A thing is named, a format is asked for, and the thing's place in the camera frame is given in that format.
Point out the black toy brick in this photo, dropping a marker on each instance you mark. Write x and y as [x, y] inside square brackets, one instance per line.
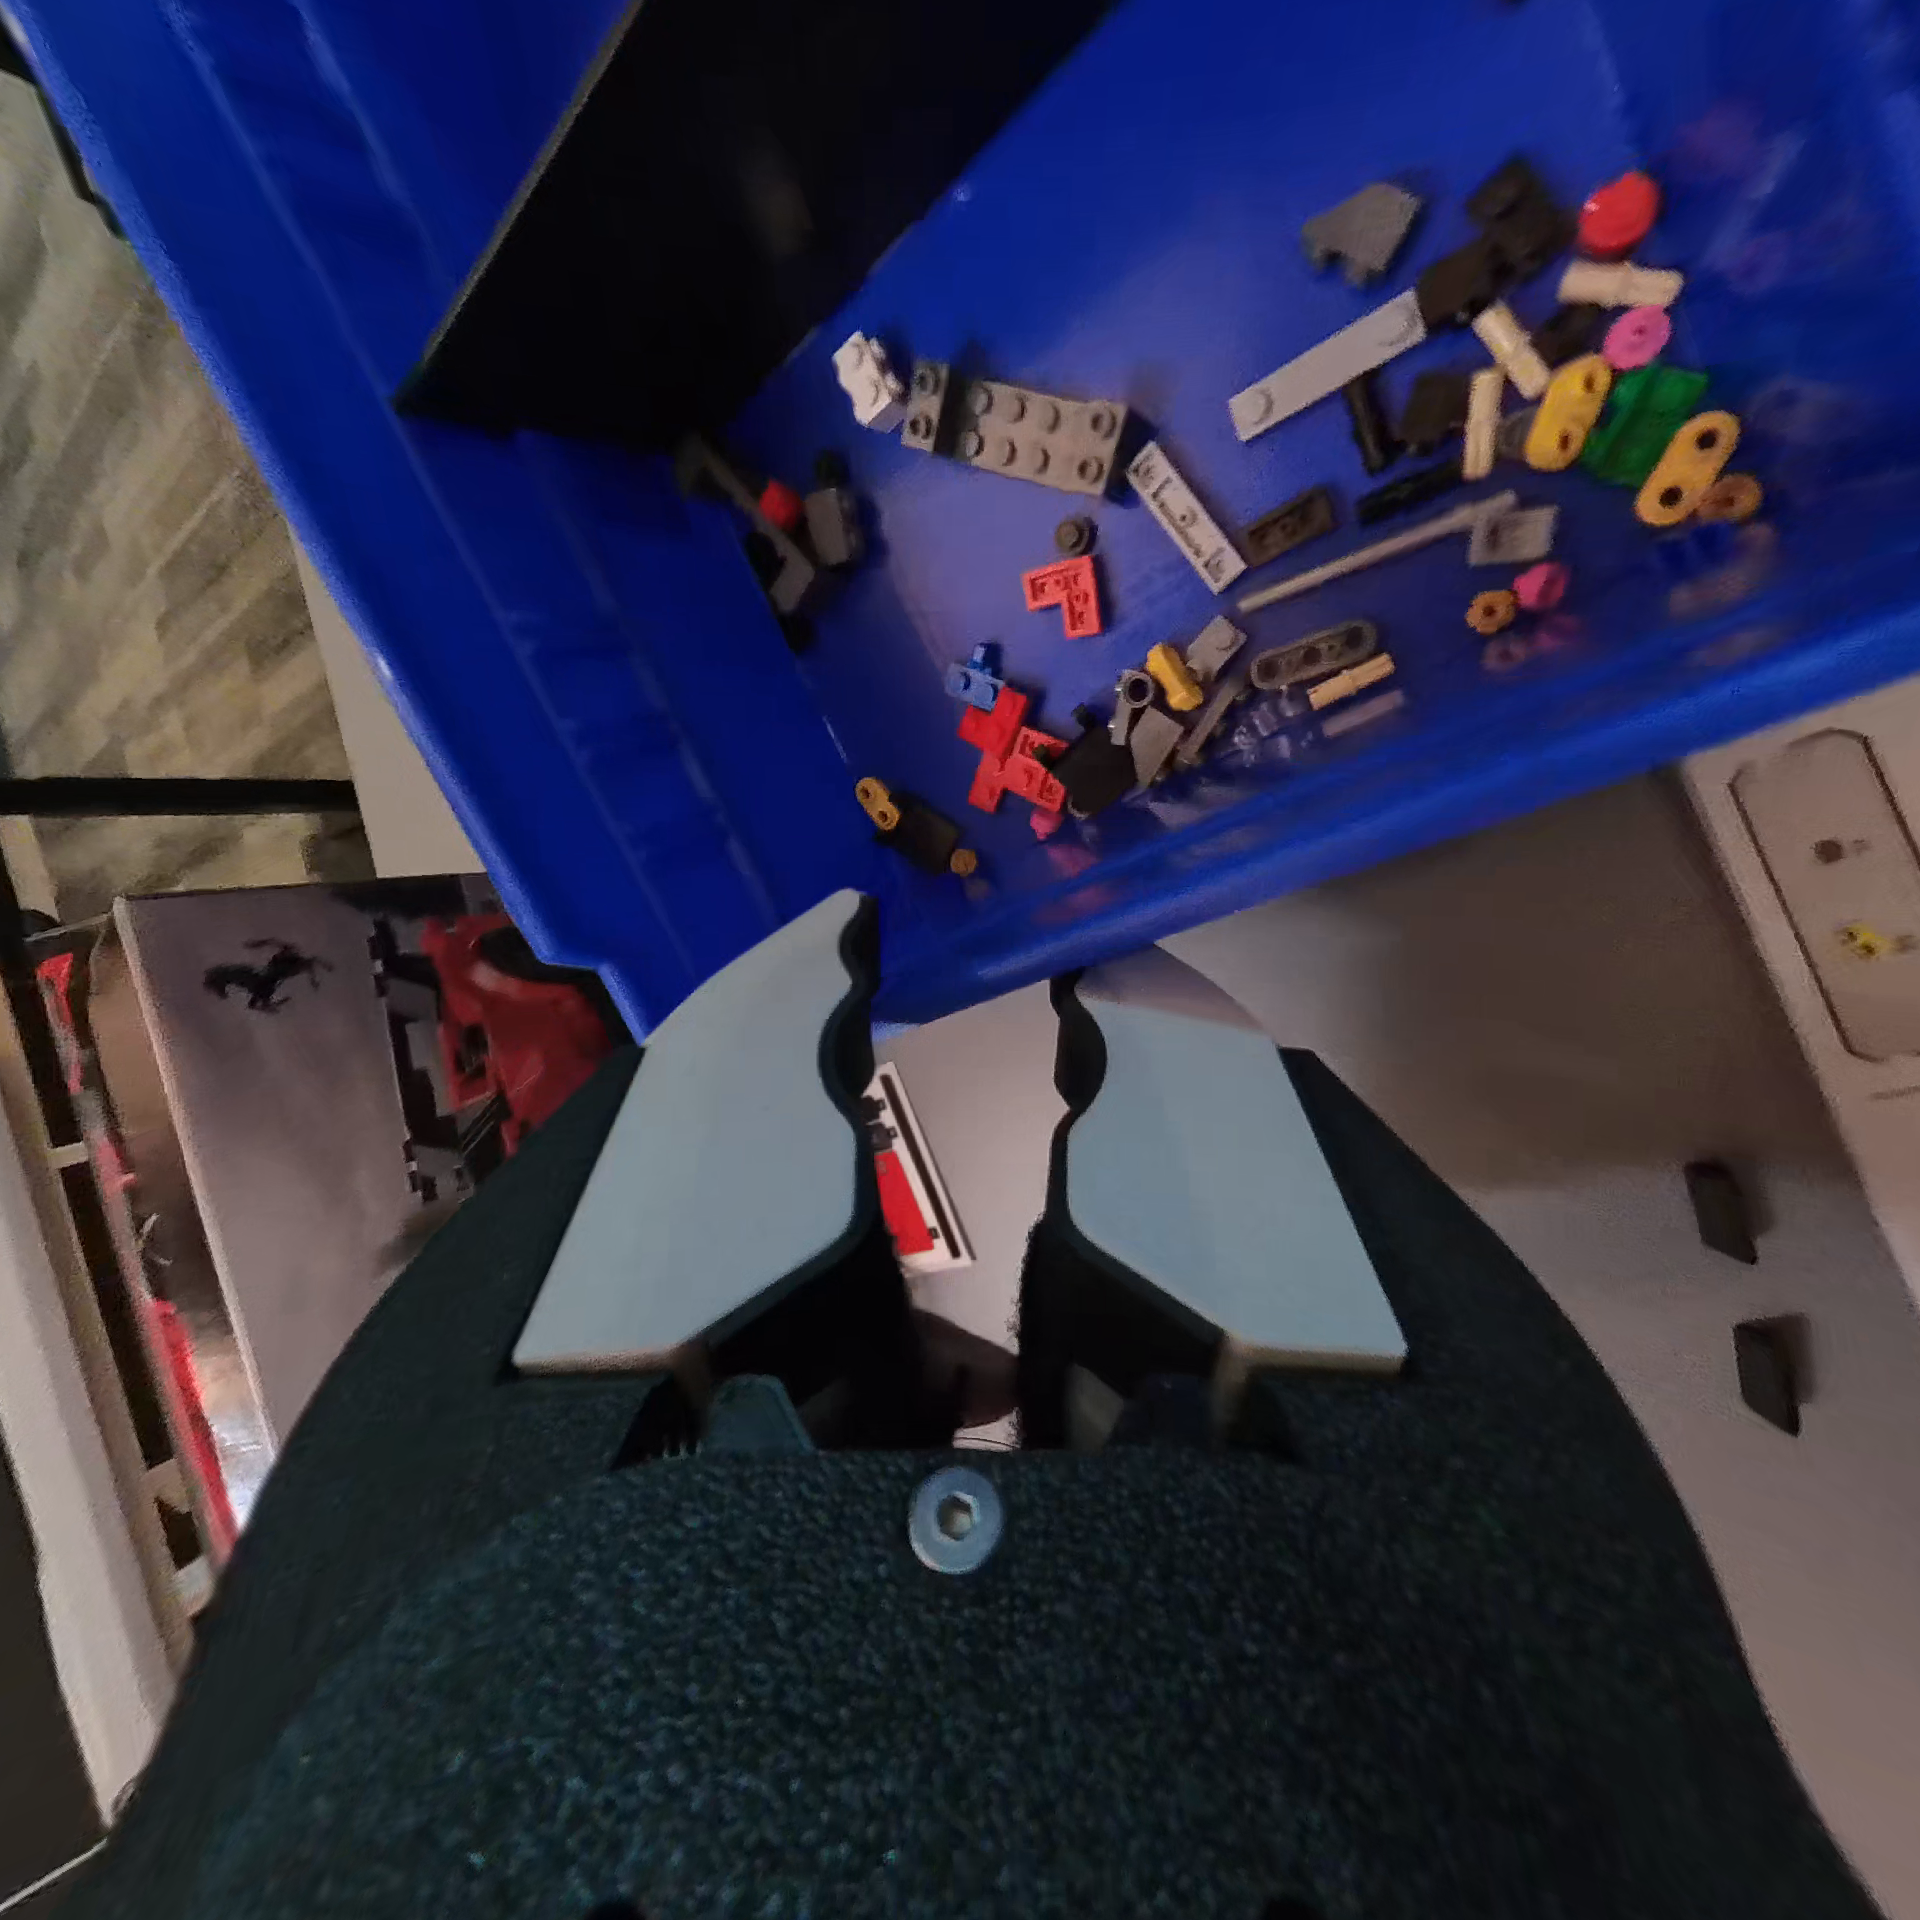
[1770, 1371]
[1723, 1209]

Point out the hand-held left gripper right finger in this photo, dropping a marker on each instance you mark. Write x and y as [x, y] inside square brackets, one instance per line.
[1200, 1184]

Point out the blue plastic bin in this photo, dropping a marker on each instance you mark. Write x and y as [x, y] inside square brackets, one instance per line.
[630, 569]

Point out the sticker sheet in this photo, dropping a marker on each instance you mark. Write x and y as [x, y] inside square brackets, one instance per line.
[908, 1171]

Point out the toy set box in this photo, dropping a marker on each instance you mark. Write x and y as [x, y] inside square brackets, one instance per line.
[301, 1110]

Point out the black divider plate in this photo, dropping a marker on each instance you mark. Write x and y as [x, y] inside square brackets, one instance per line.
[706, 224]

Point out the heap of toy bricks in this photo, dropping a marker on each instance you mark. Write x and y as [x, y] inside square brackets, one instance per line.
[1276, 495]

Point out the instruction booklet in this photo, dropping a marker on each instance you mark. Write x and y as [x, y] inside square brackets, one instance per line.
[1823, 915]

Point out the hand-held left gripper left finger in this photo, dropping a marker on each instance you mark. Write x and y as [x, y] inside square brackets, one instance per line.
[722, 1142]

